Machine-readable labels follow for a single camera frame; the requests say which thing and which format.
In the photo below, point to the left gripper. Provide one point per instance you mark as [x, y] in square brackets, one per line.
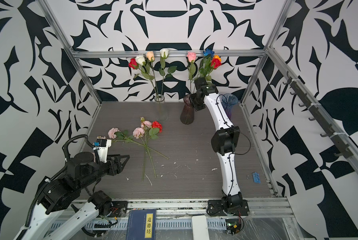
[117, 166]

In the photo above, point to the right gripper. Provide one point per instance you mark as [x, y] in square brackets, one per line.
[193, 96]

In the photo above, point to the large red rose stem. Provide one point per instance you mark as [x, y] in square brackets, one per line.
[215, 64]

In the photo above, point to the blue rose stem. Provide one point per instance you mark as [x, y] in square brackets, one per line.
[205, 66]

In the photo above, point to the dark purple glass vase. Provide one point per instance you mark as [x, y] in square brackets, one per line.
[188, 113]

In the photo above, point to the orange rose stem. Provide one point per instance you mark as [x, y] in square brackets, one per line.
[217, 57]

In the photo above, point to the pink rose stem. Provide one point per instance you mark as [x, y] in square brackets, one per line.
[191, 56]

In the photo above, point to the clear glass vase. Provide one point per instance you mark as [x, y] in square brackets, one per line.
[160, 108]

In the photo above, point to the white rose stem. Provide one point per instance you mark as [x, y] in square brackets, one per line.
[164, 54]
[140, 60]

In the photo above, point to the peach rose stem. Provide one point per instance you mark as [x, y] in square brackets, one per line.
[150, 58]

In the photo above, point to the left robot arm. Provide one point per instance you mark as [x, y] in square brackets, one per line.
[58, 193]

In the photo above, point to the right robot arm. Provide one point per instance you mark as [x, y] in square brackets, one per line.
[224, 141]

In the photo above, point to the blue purple glass vase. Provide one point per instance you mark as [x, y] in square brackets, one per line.
[228, 102]

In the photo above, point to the bunch of artificial flowers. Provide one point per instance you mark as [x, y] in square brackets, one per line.
[152, 129]

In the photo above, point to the pink peony flower stem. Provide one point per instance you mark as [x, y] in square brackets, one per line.
[114, 132]

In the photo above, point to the blue book yellow label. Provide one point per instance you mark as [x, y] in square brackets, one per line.
[141, 225]

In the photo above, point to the small blue object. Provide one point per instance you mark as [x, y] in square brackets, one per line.
[256, 177]

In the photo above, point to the white rectangular device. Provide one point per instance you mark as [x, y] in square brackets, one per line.
[200, 228]

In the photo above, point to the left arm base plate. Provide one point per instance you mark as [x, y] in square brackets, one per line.
[115, 209]

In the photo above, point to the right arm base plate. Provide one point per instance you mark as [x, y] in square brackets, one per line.
[222, 208]

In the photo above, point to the black wall hook rail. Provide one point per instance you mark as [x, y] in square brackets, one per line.
[347, 147]

